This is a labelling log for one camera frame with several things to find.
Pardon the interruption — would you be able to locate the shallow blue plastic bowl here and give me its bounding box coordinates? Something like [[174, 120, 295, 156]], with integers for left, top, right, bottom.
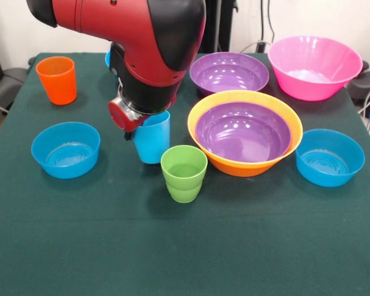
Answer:
[[295, 128, 366, 188], [31, 121, 101, 180]]

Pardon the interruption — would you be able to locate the green plastic cup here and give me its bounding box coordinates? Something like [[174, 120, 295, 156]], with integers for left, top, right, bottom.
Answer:
[[160, 144, 208, 204]]

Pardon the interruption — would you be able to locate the grey cable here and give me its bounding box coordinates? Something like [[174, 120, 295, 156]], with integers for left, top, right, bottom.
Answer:
[[240, 39, 271, 54]]

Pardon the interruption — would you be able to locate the light blue plastic cup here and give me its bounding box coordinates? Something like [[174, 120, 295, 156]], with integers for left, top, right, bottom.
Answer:
[[133, 110, 171, 165]]

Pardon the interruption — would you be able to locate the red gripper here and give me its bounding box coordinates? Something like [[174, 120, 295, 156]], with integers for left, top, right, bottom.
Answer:
[[107, 97, 152, 142]]

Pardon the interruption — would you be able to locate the orange plastic bowl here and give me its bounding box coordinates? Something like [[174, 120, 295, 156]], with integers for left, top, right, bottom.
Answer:
[[187, 89, 303, 178]]

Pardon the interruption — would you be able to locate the pink plastic bowl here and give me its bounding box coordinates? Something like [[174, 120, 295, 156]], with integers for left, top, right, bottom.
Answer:
[[267, 35, 364, 102]]

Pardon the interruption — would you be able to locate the orange plastic cup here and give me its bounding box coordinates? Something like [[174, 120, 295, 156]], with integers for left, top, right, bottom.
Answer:
[[35, 55, 78, 106]]

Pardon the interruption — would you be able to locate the black rounded equipment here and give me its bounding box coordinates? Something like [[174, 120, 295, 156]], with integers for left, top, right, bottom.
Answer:
[[347, 60, 370, 106]]

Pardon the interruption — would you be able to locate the dark green tablecloth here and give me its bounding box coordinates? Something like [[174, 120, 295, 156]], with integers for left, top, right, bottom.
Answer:
[[0, 52, 370, 296]]

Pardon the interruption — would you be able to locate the purple plastic bowl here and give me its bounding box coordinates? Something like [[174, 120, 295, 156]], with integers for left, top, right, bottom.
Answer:
[[189, 51, 270, 96], [195, 101, 293, 163]]

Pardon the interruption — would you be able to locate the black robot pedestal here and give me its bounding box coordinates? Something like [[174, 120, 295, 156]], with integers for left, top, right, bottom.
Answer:
[[202, 0, 239, 53]]

